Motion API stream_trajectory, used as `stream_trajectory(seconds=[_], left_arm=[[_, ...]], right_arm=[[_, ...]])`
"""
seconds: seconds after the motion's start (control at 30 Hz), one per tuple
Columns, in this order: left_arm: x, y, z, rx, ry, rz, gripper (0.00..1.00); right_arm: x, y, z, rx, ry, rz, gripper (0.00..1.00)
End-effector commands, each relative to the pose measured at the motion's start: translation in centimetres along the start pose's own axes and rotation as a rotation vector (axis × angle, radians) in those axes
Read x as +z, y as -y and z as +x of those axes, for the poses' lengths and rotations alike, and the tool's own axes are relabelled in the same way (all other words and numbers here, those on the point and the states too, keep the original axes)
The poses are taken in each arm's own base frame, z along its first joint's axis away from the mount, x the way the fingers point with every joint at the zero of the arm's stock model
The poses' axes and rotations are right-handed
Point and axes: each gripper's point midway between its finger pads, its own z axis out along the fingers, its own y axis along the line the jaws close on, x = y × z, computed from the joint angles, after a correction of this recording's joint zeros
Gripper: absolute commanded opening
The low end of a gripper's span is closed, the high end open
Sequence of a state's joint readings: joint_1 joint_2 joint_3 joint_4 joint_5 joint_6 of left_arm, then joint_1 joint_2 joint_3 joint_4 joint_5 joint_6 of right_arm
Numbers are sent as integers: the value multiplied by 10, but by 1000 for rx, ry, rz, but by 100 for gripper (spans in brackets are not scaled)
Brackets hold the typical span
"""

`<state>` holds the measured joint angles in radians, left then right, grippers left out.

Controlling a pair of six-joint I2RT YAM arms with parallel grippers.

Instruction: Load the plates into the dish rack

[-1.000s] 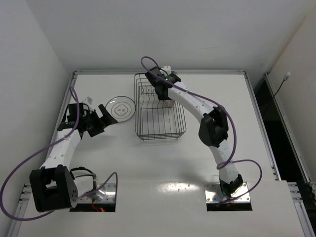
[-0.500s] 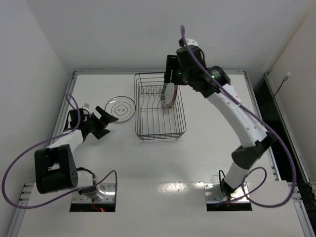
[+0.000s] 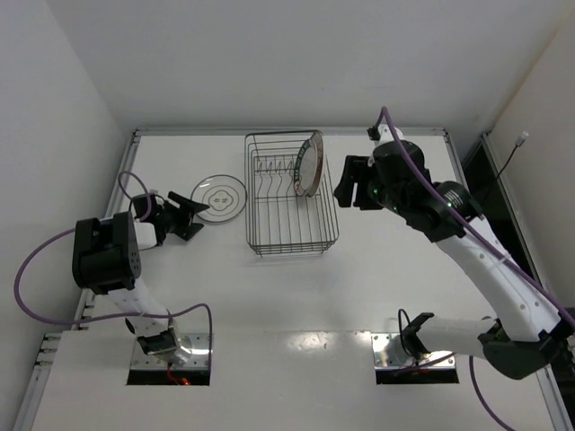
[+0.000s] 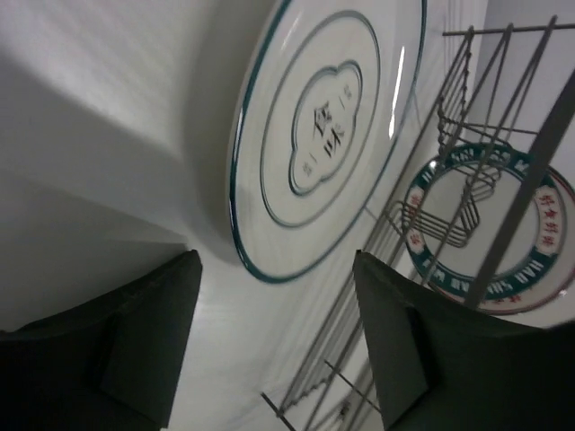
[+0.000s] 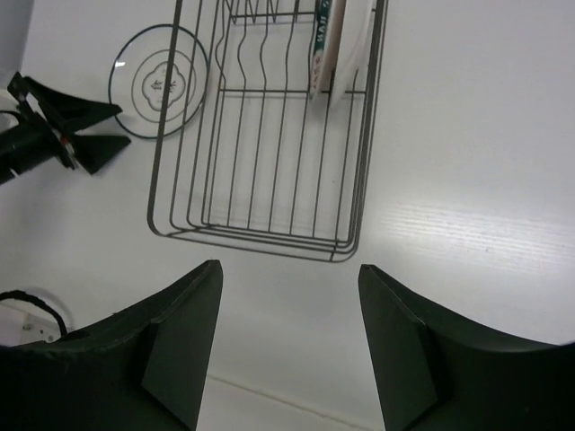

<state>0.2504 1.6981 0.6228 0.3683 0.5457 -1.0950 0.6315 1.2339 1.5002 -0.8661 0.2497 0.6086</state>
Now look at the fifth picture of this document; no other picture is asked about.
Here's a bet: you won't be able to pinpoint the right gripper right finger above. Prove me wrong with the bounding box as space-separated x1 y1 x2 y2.
358 264 574 430

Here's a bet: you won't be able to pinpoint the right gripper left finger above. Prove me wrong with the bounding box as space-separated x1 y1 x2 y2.
1 259 223 430

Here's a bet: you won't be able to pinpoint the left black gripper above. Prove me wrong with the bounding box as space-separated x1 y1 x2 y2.
1 72 131 184

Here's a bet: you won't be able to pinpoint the white plate grey rings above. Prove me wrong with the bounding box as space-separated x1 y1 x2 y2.
109 25 211 139

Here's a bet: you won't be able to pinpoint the white plate orange sunburst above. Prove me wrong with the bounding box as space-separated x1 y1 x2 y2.
331 0 374 107

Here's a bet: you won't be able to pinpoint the white plate teal rim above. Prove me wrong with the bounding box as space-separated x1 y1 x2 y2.
308 0 346 101

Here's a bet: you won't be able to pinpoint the grey wire dish rack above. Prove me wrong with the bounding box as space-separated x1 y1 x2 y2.
146 1 387 263

